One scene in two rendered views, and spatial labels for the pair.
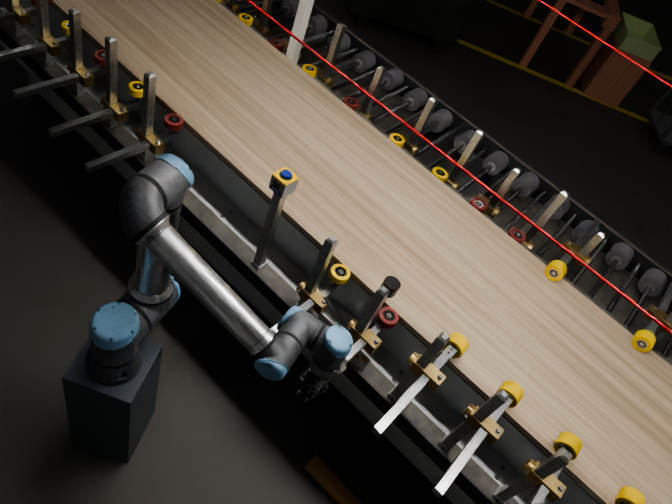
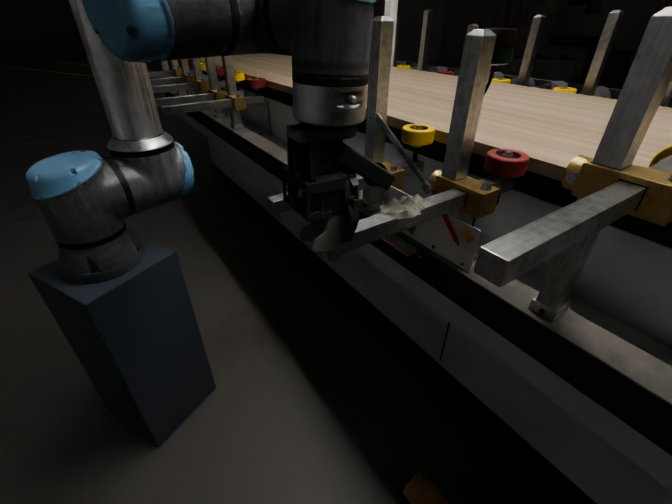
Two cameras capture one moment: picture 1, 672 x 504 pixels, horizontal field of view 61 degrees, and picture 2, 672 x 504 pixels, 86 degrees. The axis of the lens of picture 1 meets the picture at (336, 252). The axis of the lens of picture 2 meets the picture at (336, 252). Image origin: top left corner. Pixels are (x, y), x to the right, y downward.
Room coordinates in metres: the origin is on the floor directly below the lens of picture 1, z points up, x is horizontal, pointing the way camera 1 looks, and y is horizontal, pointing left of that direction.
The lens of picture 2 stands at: (0.57, -0.38, 1.14)
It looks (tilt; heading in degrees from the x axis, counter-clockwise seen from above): 33 degrees down; 33
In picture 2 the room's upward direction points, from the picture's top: straight up
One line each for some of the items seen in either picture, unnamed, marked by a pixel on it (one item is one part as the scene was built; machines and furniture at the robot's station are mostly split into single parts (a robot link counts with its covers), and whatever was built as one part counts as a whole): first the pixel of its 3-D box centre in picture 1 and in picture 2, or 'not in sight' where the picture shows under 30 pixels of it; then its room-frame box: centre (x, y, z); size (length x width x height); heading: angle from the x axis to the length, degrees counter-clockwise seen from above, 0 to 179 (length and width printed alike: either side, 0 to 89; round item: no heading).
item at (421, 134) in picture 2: (336, 279); (416, 148); (1.45, -0.05, 0.85); 0.08 x 0.08 x 0.11
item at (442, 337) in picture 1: (415, 371); (593, 205); (1.17, -0.43, 0.91); 0.04 x 0.04 x 0.48; 67
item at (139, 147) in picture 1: (134, 150); (216, 104); (1.66, 0.95, 0.82); 0.44 x 0.03 x 0.04; 157
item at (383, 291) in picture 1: (361, 326); (454, 171); (1.27, -0.20, 0.88); 0.04 x 0.04 x 0.48; 67
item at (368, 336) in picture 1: (363, 335); (461, 191); (1.27, -0.22, 0.84); 0.14 x 0.06 x 0.05; 67
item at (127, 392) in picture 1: (114, 396); (139, 341); (0.88, 0.55, 0.30); 0.25 x 0.25 x 0.60; 4
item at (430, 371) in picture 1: (425, 370); (621, 186); (1.17, -0.45, 0.94); 0.14 x 0.06 x 0.05; 67
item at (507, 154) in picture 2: (384, 322); (501, 179); (1.35, -0.28, 0.85); 0.08 x 0.08 x 0.11
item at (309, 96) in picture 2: (325, 363); (330, 104); (0.96, -0.12, 1.05); 0.10 x 0.09 x 0.05; 66
